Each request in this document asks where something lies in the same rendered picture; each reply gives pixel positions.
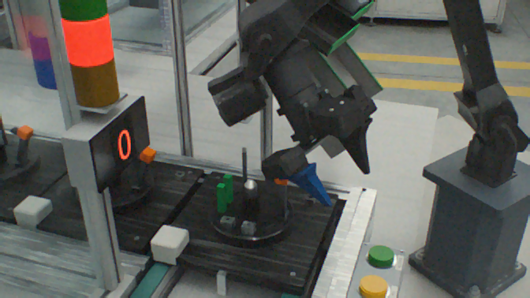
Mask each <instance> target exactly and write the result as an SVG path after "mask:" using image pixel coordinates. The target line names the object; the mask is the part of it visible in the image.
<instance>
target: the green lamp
mask: <svg viewBox="0 0 530 298"><path fill-rule="evenodd" d="M58 5H59V9H60V14H61V18H62V19H63V20H68V21H74V22H85V21H91V20H98V19H101V18H103V17H105V16H106V15H107V13H108V10H107V4H106V0H58Z"/></svg>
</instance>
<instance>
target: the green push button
mask: <svg viewBox="0 0 530 298"><path fill-rule="evenodd" d="M394 258H395V254H394V252H393V250H392V249H391V248H388V247H387V246H384V245H376V246H373V247H371V248H370V249H369V252H368V259H369V261H370V262H371V263H372V264H373V265H375V266H381V267H386V266H391V265H392V264H393V262H394Z"/></svg>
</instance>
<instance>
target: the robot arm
mask: <svg viewBox="0 0 530 298"><path fill-rule="evenodd" d="M329 1H330V0H258V1H257V2H254V3H252V4H251V5H250V6H246V7H245V8H244V10H243V11H242V13H241V15H240V16H239V21H238V28H239V32H240V37H241V42H242V47H241V54H240V56H241V64H242V65H241V66H239V67H236V68H235V69H233V70H231V71H230V72H229V73H227V74H225V75H223V76H220V77H218V78H215V79H213V80H210V81H208V82H207V90H208V91H209V92H210V94H211V97H212V99H213V101H214V103H215V105H216V106H217V109H218V113H219V115H220V117H221V118H222V120H223V122H224V123H225V124H226V125H228V126H229V127H231V126H233V125H235V124H236V123H239V122H241V121H243V120H244V119H245V118H247V117H250V116H252V115H253V114H255V113H257V112H259V111H261V110H264V109H265V107H266V102H265V100H264V99H268V98H269V95H268V93H267V90H266V88H265V87H264V85H263V82H262V80H261V79H260V78H259V77H260V76H263V77H264V79H265V80H266V82H267V85H268V87H269V88H270V90H271V92H273V94H274V97H275V98H276V100H277V102H278V105H279V106H280V107H279V109H278V110H276V111H277V113H278V116H279V117H280V116H282V115H285V116H286V118H287V121H288V122H289V124H290V126H291V128H292V130H293V132H294V134H292V135H291V136H290V137H291V139H292V141H293V142H296V141H300V143H299V144H298V145H296V146H295V147H291V148H287V149H282V150H279V151H276V152H274V153H273V154H271V155H270V156H269V157H268V158H266V159H264V160H263V161H262V172H263V175H264V176H265V178H266V179H267V180H273V179H279V180H280V181H282V180H288V181H290V182H292V183H294V184H296V185H298V186H299V187H301V188H303V190H304V191H306V192H307V193H309V194H310V195H311V196H313V197H314V198H316V199H317V200H319V201H320V202H321V203H322V204H323V205H324V206H326V207H331V206H332V205H333V204H332V202H331V199H330V198H329V196H328V195H327V192H326V190H325V188H324V187H323V184H322V182H321V181H320V179H319V176H317V175H316V172H315V170H316V162H312V163H309V162H308V159H307V157H305V155H308V153H309V152H311V151H312V150H314V149H315V148H316V147H318V146H319V145H321V144H322V143H323V142H324V141H325V140H327V139H328V138H330V137H332V136H334V137H335V138H338V139H339V141H340V142H342V145H343V146H344V148H345V149H346V150H347V152H348V153H349V156H350V158H351V159H353V161H354V162H355V163H356V165H357V167H358V168H359V169H360V171H361V172H362V173H363V174H369V173H370V172H371V171H370V165H369V159H368V148H367V131H368V127H369V125H370V124H371V123H372V121H373V118H372V117H370V118H367V117H369V116H370V115H372V114H373V113H374V112H375V111H377V109H378V108H377V106H376V105H375V103H374V101H373V99H370V98H369V97H367V95H366V93H365V92H364V91H363V90H362V88H361V86H357V85H352V86H351V87H349V88H347V89H346V90H344V94H340V95H338V97H337V98H333V97H332V95H331V94H329V92H328V90H327V89H326V88H325V87H321V88H318V87H317V86H316V85H315V81H314V80H313V78H312V75H311V73H310V72H309V70H308V67H306V65H305V63H304V62H303V59H302V57H301V55H300V53H299V52H300V51H301V50H303V49H305V50H306V47H308V46H309V45H310V42H309V41H308V40H304V39H299V38H297V34H298V33H299V31H300V30H301V28H302V27H303V25H304V22H305V21H307V20H308V19H309V17H310V16H311V15H312V14H313V13H316V11H318V10H319V9H320V8H321V7H323V6H324V5H326V4H327V3H328V2H329ZM442 3H443V6H445V10H446V15H447V19H448V22H449V26H450V31H451V35H452V40H453V44H455V47H456V50H457V56H458V60H459V62H460V66H461V72H462V75H463V76H462V77H463V78H464V83H463V86H462V89H461V90H460V91H455V92H454V93H453V95H454V97H455V99H456V100H457V104H458V110H457V112H458V113H459V114H460V115H461V116H462V119H463V120H464V121H466V122H467V123H468V124H469V126H470V127H471V128H472V129H473V131H474V132H475V133H474V134H473V135H472V139H471V140H470V141H469V144H468V150H467V155H466V159H465V162H466V163H467V164H466V165H463V166H461V168H460V171H461V172H462V173H466V174H467V175H469V176H470V177H473V178H475V179H476V180H477V181H479V182H481V183H483V184H485V185H487V186H489V187H491V188H497V187H498V186H499V185H501V184H504V183H506V182H507V181H510V179H512V178H514V177H515V176H517V172H516V171H514V170H513V169H514V165H515V162H516V159H517V152H524V151H525V149H526V148H527V146H528V145H529V144H530V139H529V138H528V136H527V135H526V134H525V133H524V132H523V131H522V130H521V129H520V127H519V126H518V125H517V124H518V115H517V112H516V110H515V108H514V106H513V103H512V101H511V99H510V97H509V96H508V95H507V94H506V91H505V90H504V88H503V87H502V85H501V84H500V82H499V81H498V76H497V73H496V68H495V65H494V62H493V58H492V54H491V47H490V44H489V39H488V34H487V29H486V25H485V21H484V18H483V15H482V10H481V7H480V0H442ZM271 58H273V61H271V62H270V60H271ZM366 118H367V120H366ZM314 139H316V140H314ZM313 140H314V141H313ZM312 141H313V142H312Z"/></svg>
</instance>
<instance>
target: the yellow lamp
mask: <svg viewBox="0 0 530 298"><path fill-rule="evenodd" d="M69 67H70V72H71V76H72V81H73V85H74V89H75V95H76V99H77V102H78V103H79V105H81V106H84V107H91V108H96V107H103V106H106V105H109V104H111V103H113V102H116V101H117V100H118V99H119V98H120V91H119V86H118V75H117V69H116V62H115V58H112V59H111V60H110V61H109V62H107V63H104V64H101V65H91V66H90V67H81V65H74V64H73V63H70V62H69Z"/></svg>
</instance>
